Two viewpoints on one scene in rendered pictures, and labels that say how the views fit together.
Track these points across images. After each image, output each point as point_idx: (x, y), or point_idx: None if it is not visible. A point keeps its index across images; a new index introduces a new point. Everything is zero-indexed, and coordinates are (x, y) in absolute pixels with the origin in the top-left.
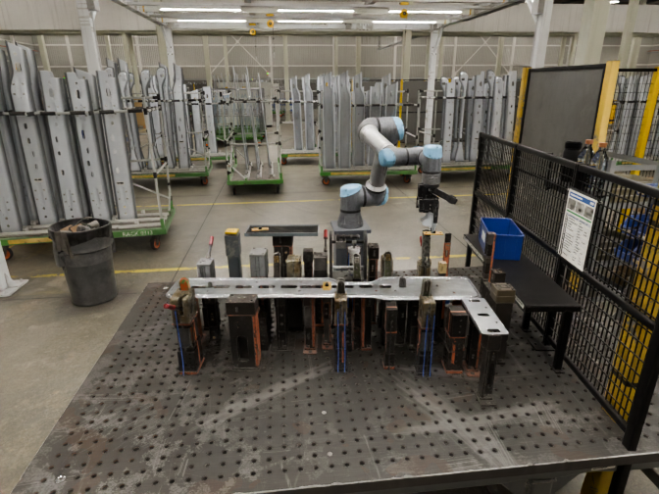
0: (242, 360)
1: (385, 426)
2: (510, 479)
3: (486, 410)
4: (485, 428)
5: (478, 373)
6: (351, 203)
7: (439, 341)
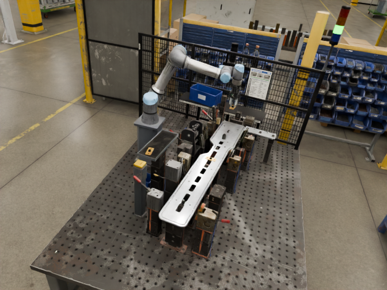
0: None
1: (274, 193)
2: None
3: (272, 165)
4: (281, 170)
5: (251, 156)
6: (156, 106)
7: None
